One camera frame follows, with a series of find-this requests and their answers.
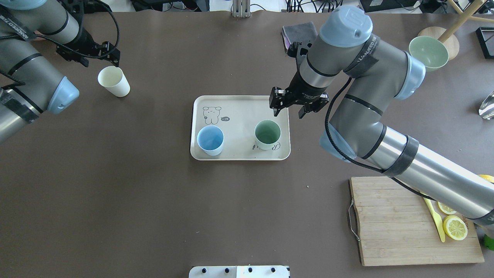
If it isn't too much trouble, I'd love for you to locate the whole yellow lemon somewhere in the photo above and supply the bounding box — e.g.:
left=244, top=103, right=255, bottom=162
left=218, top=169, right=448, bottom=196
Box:
left=478, top=174, right=494, bottom=183

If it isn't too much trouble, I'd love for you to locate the cream rabbit tray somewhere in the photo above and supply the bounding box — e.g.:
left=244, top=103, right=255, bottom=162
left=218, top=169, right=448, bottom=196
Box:
left=190, top=95, right=291, bottom=161

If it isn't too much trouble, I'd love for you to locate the lemon slice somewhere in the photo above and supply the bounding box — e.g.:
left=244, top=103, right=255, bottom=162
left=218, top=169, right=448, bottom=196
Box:
left=443, top=215, right=468, bottom=241
left=437, top=201, right=457, bottom=215

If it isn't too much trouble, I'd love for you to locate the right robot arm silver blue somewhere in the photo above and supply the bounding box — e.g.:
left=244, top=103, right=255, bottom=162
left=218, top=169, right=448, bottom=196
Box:
left=269, top=6, right=494, bottom=239

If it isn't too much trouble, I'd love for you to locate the grey folded cloth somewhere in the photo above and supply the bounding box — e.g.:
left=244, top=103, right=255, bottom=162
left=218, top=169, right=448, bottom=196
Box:
left=282, top=22, right=318, bottom=53

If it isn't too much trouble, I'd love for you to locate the yellow plastic knife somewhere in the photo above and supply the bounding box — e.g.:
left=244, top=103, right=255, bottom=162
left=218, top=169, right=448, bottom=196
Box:
left=423, top=198, right=446, bottom=242

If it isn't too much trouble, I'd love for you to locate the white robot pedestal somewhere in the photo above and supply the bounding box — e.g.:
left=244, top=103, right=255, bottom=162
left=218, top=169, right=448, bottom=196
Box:
left=189, top=264, right=291, bottom=278

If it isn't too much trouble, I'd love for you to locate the green lime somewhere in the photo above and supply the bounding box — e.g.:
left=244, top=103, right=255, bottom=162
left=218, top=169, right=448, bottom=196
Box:
left=483, top=234, right=494, bottom=251

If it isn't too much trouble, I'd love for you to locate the aluminium frame post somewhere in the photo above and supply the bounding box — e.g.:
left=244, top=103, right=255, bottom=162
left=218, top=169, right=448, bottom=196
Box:
left=232, top=0, right=251, bottom=18

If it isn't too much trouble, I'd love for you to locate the green bowl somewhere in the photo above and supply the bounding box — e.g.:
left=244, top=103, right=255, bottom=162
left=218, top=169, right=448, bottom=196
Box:
left=409, top=36, right=449, bottom=72

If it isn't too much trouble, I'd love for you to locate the blue plastic cup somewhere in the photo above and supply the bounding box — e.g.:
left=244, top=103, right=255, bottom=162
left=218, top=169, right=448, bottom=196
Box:
left=196, top=125, right=224, bottom=156

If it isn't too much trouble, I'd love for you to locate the cream plastic cup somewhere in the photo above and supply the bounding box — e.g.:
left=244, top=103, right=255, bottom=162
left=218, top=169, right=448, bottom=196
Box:
left=97, top=66, right=130, bottom=97

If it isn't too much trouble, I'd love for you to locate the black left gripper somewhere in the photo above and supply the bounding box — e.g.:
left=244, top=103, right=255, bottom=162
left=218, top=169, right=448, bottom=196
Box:
left=56, top=29, right=120, bottom=68

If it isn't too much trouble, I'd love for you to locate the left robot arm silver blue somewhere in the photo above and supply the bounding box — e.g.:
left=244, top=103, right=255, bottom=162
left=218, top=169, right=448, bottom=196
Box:
left=0, top=0, right=120, bottom=142

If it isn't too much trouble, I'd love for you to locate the wooden cutting board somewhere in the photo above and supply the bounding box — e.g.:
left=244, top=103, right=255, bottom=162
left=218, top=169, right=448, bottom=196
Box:
left=349, top=176, right=484, bottom=267

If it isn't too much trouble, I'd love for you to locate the green plastic cup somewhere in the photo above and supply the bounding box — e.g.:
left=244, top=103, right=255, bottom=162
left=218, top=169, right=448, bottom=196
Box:
left=254, top=120, right=281, bottom=150

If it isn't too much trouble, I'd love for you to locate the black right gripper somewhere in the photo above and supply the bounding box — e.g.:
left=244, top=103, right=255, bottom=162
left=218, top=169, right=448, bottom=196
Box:
left=269, top=75, right=329, bottom=119

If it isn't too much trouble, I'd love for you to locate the wooden cup stand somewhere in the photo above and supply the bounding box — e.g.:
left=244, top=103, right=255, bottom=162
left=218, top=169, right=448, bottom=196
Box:
left=418, top=0, right=494, bottom=60

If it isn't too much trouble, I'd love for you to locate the metal scoop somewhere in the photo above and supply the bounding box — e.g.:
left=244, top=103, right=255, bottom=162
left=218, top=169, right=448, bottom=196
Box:
left=478, top=91, right=494, bottom=120

